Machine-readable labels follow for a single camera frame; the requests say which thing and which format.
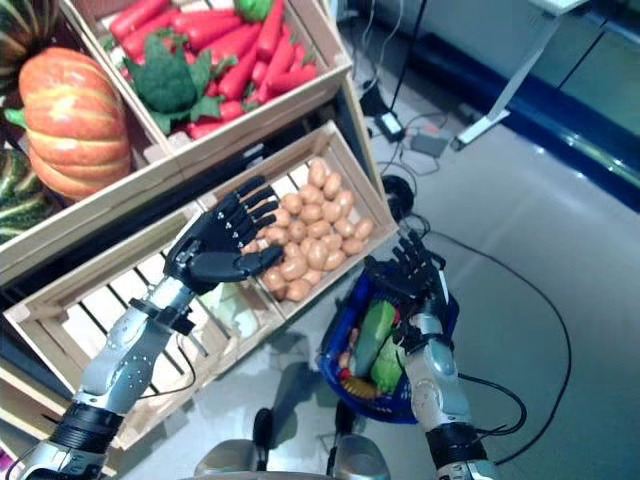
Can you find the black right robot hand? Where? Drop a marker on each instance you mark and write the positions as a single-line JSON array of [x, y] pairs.
[[415, 285]]

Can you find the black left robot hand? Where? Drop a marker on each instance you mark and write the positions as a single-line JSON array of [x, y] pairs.
[[215, 235]]

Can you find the green white napa cabbage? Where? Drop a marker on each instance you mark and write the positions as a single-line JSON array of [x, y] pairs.
[[387, 367], [240, 315], [375, 325]]

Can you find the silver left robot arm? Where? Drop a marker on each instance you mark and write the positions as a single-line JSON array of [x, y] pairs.
[[125, 360]]

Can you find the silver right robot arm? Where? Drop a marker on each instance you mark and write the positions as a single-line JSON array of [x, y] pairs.
[[435, 380]]

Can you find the blue plastic shopping basket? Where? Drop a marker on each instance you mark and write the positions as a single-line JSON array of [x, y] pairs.
[[380, 411]]

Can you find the brown potato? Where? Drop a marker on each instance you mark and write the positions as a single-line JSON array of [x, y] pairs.
[[332, 186], [298, 290], [364, 229], [292, 204], [316, 172]]

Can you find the yellow-orange corn cob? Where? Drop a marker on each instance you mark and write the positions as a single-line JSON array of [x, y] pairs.
[[357, 387]]

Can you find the wooden slat crate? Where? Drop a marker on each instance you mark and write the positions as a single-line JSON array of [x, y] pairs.
[[280, 112], [75, 290], [300, 150]]

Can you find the large wooden crate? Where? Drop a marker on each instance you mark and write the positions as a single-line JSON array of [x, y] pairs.
[[75, 225]]

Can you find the grey power box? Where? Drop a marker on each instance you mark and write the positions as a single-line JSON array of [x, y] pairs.
[[427, 142]]

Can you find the red carrot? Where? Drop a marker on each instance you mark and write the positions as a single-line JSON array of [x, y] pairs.
[[292, 80], [210, 22], [145, 37], [140, 17], [235, 75], [280, 55], [270, 30]]

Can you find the black power adapter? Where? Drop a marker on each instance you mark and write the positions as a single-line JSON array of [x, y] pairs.
[[389, 125]]

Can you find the green fabric broccoli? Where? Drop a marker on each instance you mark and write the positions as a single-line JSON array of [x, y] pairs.
[[165, 80]]

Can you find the small orange pumpkin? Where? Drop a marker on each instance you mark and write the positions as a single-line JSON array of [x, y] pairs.
[[75, 125]]

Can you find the green striped pumpkin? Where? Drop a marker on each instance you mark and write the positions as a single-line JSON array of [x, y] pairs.
[[25, 30], [17, 200]]

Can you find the wooden produce display stand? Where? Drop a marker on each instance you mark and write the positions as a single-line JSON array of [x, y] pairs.
[[25, 360]]

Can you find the silver left robot leg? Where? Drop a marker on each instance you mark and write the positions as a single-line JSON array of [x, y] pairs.
[[225, 462]]

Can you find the tall black tripod stand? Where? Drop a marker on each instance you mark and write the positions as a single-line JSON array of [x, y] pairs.
[[408, 52]]

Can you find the white desk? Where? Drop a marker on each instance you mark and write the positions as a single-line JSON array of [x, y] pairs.
[[519, 70]]

